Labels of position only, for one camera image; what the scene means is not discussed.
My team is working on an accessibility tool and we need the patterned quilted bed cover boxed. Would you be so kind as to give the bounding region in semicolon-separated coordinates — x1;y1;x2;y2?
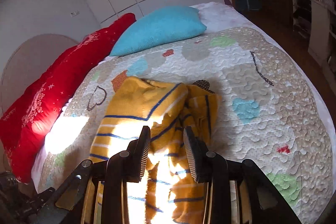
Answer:
37;27;333;224

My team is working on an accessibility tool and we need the cluttered shelf rack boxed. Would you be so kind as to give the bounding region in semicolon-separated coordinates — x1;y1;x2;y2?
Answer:
286;0;336;76

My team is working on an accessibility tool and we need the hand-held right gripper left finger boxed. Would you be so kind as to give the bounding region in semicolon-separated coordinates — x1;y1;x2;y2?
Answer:
34;126;152;224

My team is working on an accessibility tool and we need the red embroidered pillow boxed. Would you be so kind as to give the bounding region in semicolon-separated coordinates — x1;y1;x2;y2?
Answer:
0;13;137;184

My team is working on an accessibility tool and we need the round beige headboard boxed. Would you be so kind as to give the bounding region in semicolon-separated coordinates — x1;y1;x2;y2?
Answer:
0;34;80;115

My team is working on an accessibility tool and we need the yellow striped sweater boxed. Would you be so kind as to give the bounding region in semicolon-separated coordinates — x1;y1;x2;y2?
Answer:
89;76;222;224

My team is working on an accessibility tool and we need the turquoise knitted pillow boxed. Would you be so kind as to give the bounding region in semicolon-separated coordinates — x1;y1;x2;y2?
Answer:
109;6;207;57

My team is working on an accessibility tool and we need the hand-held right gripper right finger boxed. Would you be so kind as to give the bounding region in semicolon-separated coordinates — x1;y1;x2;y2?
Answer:
183;126;302;224

